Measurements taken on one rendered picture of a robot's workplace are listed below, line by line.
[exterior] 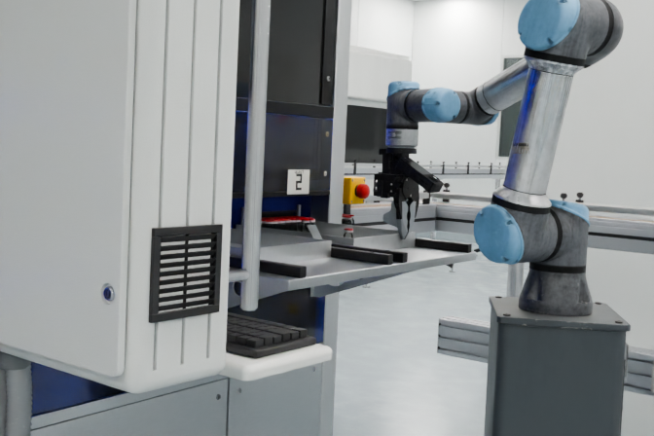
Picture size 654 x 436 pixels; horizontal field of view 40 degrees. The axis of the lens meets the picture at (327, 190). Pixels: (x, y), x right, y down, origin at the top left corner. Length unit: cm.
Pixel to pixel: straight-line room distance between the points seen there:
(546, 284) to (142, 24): 109
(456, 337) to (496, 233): 129
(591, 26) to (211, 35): 84
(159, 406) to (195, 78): 97
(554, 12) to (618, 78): 171
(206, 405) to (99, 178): 102
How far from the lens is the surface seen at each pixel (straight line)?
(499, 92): 201
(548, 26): 172
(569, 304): 189
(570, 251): 190
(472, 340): 301
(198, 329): 118
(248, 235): 124
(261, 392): 219
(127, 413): 189
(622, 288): 342
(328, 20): 229
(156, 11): 110
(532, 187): 178
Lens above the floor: 112
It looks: 3 degrees down
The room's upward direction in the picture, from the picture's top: 3 degrees clockwise
